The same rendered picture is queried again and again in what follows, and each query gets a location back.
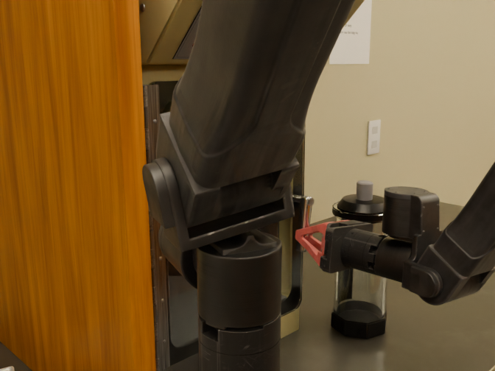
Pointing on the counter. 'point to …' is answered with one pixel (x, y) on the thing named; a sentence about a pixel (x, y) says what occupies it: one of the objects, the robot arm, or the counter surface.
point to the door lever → (303, 216)
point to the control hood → (172, 28)
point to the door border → (162, 349)
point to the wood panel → (74, 187)
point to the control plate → (188, 40)
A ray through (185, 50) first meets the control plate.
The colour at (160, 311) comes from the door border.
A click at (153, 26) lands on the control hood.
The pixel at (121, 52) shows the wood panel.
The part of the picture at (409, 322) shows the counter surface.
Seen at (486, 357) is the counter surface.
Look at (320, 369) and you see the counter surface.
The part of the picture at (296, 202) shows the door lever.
